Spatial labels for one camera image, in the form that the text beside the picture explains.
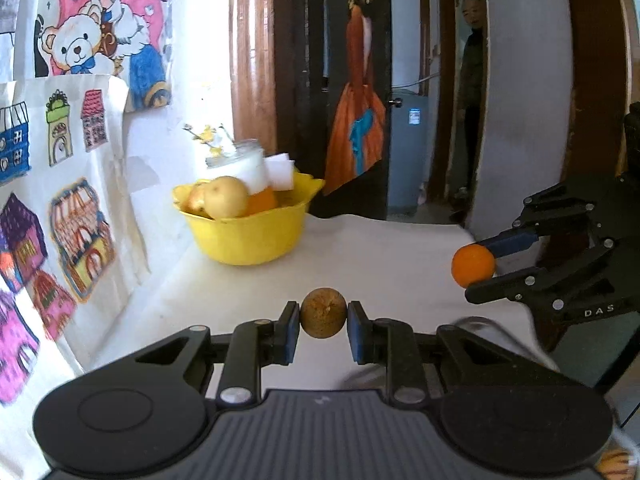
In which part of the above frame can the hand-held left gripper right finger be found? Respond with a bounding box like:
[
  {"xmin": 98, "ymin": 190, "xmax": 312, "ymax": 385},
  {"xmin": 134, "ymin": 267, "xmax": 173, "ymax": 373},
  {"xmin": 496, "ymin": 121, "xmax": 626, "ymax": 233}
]
[{"xmin": 347, "ymin": 301, "xmax": 507, "ymax": 408}]

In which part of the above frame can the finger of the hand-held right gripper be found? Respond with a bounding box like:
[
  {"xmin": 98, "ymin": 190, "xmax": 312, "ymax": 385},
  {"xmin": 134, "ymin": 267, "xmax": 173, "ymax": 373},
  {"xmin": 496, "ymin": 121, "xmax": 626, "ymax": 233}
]
[
  {"xmin": 464, "ymin": 239, "xmax": 617, "ymax": 312},
  {"xmin": 475, "ymin": 180, "xmax": 597, "ymax": 257}
]

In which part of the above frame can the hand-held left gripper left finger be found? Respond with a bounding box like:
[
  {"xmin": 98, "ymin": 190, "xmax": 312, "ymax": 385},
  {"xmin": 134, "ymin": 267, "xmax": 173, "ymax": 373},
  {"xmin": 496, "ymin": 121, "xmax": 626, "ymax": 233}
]
[{"xmin": 134, "ymin": 301, "xmax": 302, "ymax": 407}]

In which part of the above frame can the small brown round fruit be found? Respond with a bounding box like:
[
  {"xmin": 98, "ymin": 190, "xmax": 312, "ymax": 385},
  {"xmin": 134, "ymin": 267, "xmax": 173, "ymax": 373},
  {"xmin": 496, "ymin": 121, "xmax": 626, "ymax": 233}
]
[{"xmin": 300, "ymin": 287, "xmax": 348, "ymax": 339}]

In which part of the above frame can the small orange kumquat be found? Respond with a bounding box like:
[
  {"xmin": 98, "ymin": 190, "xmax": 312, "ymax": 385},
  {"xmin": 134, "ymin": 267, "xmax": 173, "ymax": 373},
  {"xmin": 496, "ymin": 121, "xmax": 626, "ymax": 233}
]
[{"xmin": 451, "ymin": 244, "xmax": 497, "ymax": 289}]

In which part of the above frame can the white printed table cloth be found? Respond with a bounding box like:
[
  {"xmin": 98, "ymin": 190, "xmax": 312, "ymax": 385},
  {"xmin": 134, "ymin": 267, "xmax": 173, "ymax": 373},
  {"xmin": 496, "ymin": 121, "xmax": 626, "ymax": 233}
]
[{"xmin": 75, "ymin": 212, "xmax": 561, "ymax": 401}]

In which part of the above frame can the yellow plastic bowl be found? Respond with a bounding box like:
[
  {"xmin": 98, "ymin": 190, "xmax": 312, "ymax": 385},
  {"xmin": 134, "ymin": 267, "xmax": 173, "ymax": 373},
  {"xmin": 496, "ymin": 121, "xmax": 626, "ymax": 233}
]
[{"xmin": 172, "ymin": 172, "xmax": 326, "ymax": 267}]

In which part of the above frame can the orange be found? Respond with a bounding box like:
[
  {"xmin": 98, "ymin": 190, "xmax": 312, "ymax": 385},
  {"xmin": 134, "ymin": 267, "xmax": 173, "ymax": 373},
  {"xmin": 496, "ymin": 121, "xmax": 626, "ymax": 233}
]
[{"xmin": 247, "ymin": 187, "xmax": 278, "ymax": 217}]

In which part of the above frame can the yellow pear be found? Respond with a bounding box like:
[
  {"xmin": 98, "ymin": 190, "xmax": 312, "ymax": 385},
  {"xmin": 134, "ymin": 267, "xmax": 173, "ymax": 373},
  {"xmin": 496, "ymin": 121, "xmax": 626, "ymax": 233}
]
[{"xmin": 204, "ymin": 176, "xmax": 250, "ymax": 220}]

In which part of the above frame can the white tissue packet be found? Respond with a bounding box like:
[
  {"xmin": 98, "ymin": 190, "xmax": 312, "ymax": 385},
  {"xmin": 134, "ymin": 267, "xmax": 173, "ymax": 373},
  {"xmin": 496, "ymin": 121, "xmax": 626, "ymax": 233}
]
[{"xmin": 264, "ymin": 154, "xmax": 297, "ymax": 193}]

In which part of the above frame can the small yellow fruit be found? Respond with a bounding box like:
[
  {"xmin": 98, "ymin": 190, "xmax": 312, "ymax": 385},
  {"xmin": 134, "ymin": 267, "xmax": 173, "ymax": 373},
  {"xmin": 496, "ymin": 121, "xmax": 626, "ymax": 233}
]
[{"xmin": 182, "ymin": 182, "xmax": 208, "ymax": 216}]

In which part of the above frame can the white glass jar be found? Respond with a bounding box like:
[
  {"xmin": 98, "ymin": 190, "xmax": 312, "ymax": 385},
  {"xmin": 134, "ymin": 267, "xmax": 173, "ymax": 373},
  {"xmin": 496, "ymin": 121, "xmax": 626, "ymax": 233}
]
[{"xmin": 205, "ymin": 140, "xmax": 271, "ymax": 195}]

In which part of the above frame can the orange dress woman painting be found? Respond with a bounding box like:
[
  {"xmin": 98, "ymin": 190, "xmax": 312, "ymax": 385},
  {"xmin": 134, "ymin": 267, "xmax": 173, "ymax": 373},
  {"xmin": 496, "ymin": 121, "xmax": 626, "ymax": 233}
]
[{"xmin": 322, "ymin": 0, "xmax": 390, "ymax": 196}]

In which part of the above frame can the yellow flower sprig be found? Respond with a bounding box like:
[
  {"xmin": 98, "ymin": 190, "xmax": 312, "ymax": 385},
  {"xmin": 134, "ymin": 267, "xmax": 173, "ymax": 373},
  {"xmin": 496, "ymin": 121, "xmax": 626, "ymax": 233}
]
[{"xmin": 182, "ymin": 122, "xmax": 233, "ymax": 158}]

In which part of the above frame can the colourful houses paper drawing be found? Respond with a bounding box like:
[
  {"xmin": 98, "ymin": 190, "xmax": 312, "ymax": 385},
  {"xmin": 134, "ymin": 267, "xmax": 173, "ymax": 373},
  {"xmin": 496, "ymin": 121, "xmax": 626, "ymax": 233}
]
[{"xmin": 0, "ymin": 74, "xmax": 151, "ymax": 406}]

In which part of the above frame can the brown wooden door frame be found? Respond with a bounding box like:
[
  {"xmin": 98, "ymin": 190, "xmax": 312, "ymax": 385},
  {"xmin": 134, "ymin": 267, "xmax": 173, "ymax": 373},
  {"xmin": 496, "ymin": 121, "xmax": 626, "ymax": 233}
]
[{"xmin": 230, "ymin": 0, "xmax": 277, "ymax": 153}]

